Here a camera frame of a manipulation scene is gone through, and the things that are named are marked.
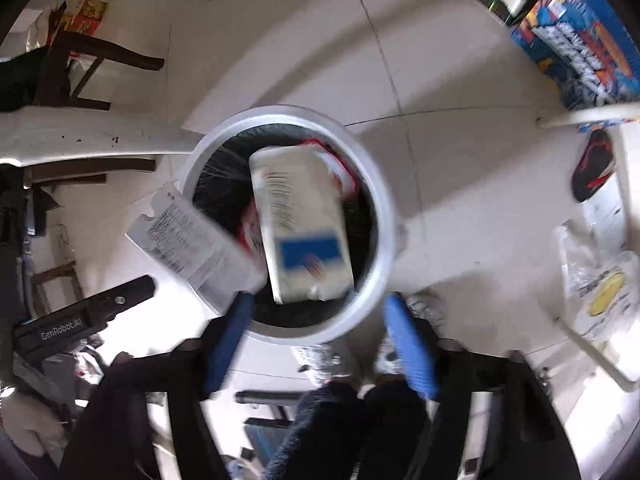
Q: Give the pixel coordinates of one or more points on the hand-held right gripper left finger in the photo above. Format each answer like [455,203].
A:
[227,340]

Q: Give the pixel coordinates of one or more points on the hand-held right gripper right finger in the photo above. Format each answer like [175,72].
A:
[412,345]

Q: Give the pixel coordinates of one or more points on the person's right leg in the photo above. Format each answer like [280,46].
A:
[395,425]

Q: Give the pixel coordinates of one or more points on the black red shoe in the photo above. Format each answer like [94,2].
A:
[595,165]

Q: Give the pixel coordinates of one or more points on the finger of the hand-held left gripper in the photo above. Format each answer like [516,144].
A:
[120,297]

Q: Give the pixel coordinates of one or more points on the smiley plastic bag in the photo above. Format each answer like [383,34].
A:
[600,285]

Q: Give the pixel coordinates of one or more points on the orange yellow packet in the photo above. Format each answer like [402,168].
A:
[90,12]

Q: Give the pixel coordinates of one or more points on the dark wooden chair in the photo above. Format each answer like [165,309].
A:
[100,55]

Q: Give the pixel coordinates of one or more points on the red white snack packet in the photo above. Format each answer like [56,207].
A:
[345,175]

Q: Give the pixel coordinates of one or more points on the white trash can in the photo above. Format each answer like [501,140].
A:
[380,200]

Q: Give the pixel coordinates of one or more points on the colourful blue printed box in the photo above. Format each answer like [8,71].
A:
[575,35]

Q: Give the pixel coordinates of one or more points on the grey fuzzy slipper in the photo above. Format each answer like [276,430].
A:
[317,360]
[425,310]

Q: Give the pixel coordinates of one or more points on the person's leg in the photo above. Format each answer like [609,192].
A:
[395,425]
[320,430]

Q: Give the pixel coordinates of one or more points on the long white card package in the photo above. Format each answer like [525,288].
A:
[190,245]

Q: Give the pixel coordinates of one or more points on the white table leg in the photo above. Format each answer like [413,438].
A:
[585,116]
[75,135]

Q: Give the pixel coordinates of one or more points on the black jacket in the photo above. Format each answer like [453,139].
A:
[15,85]

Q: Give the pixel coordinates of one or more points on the person's left leg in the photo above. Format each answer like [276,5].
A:
[320,430]

